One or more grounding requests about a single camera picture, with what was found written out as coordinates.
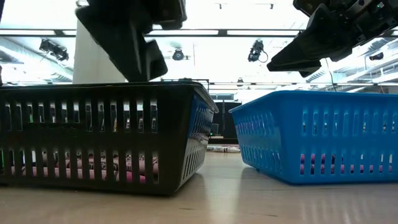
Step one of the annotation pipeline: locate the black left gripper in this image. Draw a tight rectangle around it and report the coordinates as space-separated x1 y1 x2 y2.
76 0 169 83

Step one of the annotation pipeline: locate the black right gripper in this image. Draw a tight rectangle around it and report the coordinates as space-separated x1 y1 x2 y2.
266 0 398 78

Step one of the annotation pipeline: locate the dark pink crayon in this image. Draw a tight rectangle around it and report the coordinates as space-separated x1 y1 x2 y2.
300 154 393 174

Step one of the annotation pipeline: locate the light pink crayon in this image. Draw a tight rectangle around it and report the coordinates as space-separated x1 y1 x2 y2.
55 155 159 175
12 166 147 184

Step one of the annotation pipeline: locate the white marker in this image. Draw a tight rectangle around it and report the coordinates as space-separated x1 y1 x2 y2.
206 145 241 154

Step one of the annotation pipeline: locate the blue plastic basket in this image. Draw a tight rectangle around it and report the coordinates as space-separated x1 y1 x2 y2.
228 90 398 186

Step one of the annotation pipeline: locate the black plastic basket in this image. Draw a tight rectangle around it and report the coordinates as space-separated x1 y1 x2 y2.
0 80 220 197

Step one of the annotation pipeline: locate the black background cabinet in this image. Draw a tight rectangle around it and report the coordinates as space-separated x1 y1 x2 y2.
208 92 243 144

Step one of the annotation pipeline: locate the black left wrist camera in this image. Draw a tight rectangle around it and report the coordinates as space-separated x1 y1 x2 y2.
146 0 188 31

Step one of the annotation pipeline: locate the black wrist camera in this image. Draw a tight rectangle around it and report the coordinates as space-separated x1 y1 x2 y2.
292 0 321 17
146 0 188 31

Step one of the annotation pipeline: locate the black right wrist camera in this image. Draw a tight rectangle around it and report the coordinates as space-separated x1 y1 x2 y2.
292 0 321 17

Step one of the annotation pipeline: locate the black background rail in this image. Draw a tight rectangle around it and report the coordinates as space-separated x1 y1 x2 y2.
207 79 398 87

